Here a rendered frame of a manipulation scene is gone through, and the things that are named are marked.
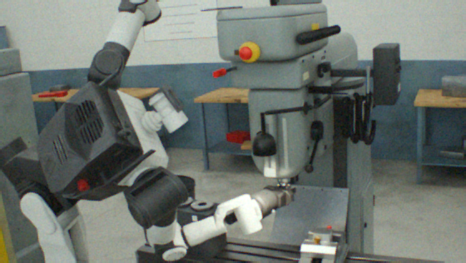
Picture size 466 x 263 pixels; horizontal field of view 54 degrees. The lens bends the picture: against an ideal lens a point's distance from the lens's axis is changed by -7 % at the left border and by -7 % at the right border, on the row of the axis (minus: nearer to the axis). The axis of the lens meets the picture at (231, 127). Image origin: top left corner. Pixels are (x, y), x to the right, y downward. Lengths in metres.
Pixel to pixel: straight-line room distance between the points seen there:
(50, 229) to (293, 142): 0.82
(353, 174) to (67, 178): 1.22
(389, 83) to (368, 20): 4.07
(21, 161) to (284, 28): 0.88
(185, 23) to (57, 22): 2.38
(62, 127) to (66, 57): 6.71
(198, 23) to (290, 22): 5.17
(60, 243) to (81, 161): 0.37
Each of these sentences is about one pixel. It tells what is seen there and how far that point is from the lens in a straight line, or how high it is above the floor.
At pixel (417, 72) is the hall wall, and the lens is 5.82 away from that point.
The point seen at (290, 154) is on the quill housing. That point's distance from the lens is 1.63.
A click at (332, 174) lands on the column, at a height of 1.18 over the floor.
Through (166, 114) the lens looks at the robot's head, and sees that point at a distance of 1.40.
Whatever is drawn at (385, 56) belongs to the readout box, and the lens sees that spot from 1.78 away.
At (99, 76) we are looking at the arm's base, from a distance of 1.46.
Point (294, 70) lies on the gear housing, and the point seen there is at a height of 1.69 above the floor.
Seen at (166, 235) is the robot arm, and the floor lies 1.25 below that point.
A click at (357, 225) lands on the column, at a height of 0.93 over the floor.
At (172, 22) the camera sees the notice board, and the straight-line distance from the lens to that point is 6.77.
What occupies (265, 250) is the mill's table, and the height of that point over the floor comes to 0.96.
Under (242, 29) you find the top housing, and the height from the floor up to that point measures 1.83.
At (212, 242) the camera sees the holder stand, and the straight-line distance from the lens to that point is 1.92.
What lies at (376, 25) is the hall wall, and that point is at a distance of 5.83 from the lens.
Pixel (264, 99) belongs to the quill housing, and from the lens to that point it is 1.61.
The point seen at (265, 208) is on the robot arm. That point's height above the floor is 1.25.
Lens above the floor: 1.89
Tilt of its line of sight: 14 degrees down
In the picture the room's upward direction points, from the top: 5 degrees counter-clockwise
